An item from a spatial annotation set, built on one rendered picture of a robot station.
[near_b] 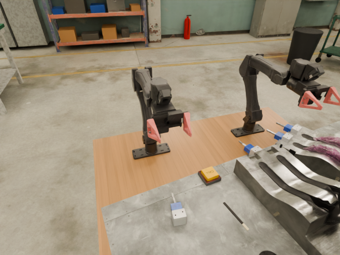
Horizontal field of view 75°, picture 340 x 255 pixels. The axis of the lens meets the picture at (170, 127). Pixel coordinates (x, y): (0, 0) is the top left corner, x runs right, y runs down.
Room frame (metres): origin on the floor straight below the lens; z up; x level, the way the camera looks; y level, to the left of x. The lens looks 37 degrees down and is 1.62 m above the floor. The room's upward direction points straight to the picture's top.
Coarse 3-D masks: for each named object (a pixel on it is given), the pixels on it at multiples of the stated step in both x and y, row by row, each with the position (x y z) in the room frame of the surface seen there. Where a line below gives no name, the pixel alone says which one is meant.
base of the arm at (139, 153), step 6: (150, 144) 0.85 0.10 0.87; (156, 144) 0.87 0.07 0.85; (162, 144) 0.93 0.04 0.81; (132, 150) 0.88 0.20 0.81; (138, 150) 0.88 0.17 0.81; (144, 150) 0.88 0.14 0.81; (150, 150) 0.85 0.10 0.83; (156, 150) 0.87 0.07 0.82; (162, 150) 0.88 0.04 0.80; (168, 150) 0.88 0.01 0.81; (138, 156) 0.83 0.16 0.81; (144, 156) 0.83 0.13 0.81
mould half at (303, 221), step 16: (240, 160) 0.72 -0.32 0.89; (256, 160) 0.72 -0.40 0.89; (272, 160) 0.72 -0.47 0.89; (288, 160) 0.72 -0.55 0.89; (240, 176) 0.69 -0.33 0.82; (256, 176) 0.63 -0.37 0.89; (288, 176) 0.63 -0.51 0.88; (320, 176) 0.62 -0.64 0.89; (256, 192) 0.59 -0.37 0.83; (272, 192) 0.55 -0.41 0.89; (288, 192) 0.54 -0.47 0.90; (320, 192) 0.52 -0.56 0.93; (272, 208) 0.51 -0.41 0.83; (288, 208) 0.46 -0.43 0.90; (304, 208) 0.44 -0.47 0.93; (288, 224) 0.44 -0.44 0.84; (304, 224) 0.40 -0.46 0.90; (320, 224) 0.42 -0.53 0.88; (336, 224) 0.43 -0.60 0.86; (304, 240) 0.38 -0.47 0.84; (320, 240) 0.37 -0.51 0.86; (336, 240) 0.37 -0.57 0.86
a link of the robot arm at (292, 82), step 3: (291, 75) 0.87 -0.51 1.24; (291, 78) 0.87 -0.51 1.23; (294, 78) 0.86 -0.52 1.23; (297, 78) 0.84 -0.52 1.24; (300, 78) 0.84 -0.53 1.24; (288, 81) 0.87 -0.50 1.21; (291, 81) 0.86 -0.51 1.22; (294, 81) 0.85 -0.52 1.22; (297, 81) 0.84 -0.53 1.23; (288, 84) 0.86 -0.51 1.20; (291, 84) 0.85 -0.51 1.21; (294, 84) 0.84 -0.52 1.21; (288, 87) 0.86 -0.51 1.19; (291, 87) 0.84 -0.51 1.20; (294, 87) 0.83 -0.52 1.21; (291, 90) 0.85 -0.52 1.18; (294, 90) 0.83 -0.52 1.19
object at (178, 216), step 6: (174, 198) 0.56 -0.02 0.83; (174, 204) 0.52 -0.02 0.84; (180, 204) 0.52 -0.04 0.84; (174, 210) 0.49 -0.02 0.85; (180, 210) 0.49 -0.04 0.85; (174, 216) 0.46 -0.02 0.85; (180, 216) 0.46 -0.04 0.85; (186, 216) 0.46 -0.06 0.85; (174, 222) 0.45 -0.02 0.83; (180, 222) 0.46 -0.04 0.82
